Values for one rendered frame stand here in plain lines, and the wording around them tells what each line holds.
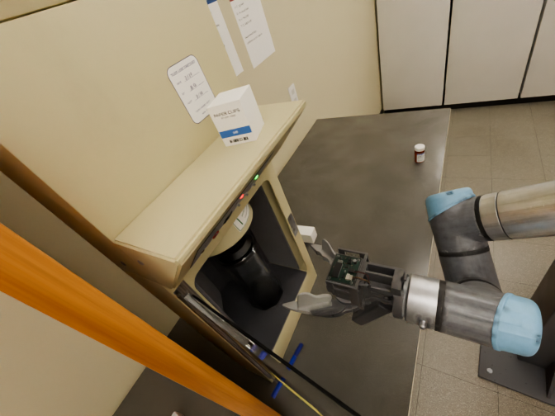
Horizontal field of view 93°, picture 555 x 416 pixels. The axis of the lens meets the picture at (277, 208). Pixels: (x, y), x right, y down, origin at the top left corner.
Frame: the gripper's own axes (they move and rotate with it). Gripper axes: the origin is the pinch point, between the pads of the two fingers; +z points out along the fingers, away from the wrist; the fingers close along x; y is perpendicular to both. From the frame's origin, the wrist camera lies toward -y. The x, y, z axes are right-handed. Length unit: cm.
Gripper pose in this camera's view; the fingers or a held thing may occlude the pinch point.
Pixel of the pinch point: (298, 274)
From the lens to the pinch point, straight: 56.2
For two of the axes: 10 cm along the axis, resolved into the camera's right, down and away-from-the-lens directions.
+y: -3.2, -7.1, -6.3
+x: -4.4, 7.0, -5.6
